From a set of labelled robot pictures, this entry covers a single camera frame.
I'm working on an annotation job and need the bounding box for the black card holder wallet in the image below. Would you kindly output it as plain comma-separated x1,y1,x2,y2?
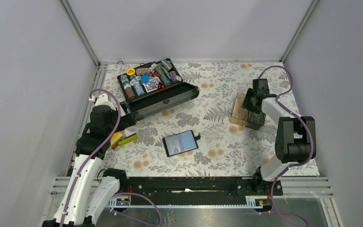
162,130,201,157

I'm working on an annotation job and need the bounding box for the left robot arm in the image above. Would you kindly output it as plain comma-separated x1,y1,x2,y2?
42,91,128,227

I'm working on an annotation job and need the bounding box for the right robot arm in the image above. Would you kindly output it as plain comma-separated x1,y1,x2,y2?
242,79,316,195

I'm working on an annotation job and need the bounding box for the smoky grey transparent card box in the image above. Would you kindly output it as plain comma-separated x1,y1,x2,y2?
245,112,266,131

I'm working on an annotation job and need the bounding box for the clear transparent card box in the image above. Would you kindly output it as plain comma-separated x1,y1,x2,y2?
261,120,277,134

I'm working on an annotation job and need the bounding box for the blue playing card deck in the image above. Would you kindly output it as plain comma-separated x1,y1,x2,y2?
143,78,160,93

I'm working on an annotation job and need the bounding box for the green purple toy block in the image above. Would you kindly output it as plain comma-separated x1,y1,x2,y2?
118,130,138,146

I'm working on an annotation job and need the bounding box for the brown poker chip stack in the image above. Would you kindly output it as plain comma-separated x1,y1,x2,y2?
124,87,136,100

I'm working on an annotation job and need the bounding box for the blue poker chip stack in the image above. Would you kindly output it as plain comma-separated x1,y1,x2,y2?
133,82,145,96

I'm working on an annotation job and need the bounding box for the black poker chip case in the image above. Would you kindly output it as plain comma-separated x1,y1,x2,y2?
117,58,199,121

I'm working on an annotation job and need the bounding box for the blue round dealer chip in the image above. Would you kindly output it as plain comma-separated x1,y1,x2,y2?
140,74,150,83

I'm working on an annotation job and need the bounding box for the red triangular dealer button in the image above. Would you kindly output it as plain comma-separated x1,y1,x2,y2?
157,82,167,91

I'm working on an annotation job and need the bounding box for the yellow round chip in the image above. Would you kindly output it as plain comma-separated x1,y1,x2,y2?
126,68,136,76

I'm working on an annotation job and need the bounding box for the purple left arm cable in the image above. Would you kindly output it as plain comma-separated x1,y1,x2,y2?
58,88,163,227

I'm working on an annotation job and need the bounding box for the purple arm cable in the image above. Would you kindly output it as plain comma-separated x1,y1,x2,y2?
58,88,163,227
257,65,317,227

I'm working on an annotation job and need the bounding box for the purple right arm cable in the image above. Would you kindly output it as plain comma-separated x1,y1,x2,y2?
257,65,317,227

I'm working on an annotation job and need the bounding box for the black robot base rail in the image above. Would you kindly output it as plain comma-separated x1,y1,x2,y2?
111,176,284,197

